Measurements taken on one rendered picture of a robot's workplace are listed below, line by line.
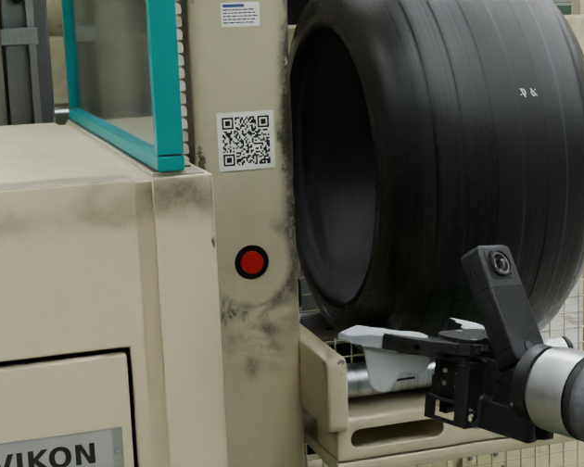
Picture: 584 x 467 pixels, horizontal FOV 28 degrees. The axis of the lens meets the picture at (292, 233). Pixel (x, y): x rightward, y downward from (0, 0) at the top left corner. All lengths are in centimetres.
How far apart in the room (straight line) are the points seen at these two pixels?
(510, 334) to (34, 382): 44
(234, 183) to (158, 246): 69
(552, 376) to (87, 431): 40
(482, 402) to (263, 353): 53
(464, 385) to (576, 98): 52
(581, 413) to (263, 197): 65
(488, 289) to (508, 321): 3
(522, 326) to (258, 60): 59
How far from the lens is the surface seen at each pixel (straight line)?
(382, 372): 111
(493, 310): 106
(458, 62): 142
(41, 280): 81
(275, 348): 156
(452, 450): 159
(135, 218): 81
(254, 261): 152
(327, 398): 148
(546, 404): 102
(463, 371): 108
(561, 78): 147
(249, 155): 150
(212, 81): 149
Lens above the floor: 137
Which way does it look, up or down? 10 degrees down
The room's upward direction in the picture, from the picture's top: 2 degrees counter-clockwise
